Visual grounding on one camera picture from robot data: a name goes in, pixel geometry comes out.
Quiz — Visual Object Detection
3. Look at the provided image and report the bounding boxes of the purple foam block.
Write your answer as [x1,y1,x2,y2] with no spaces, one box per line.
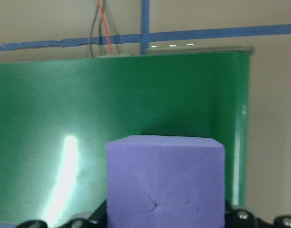
[105,134,226,228]

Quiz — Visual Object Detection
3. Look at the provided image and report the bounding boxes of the green conveyor belt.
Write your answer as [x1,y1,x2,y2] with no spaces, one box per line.
[0,45,254,228]

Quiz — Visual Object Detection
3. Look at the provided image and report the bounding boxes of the red and black wires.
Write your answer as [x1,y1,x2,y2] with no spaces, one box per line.
[88,0,120,57]

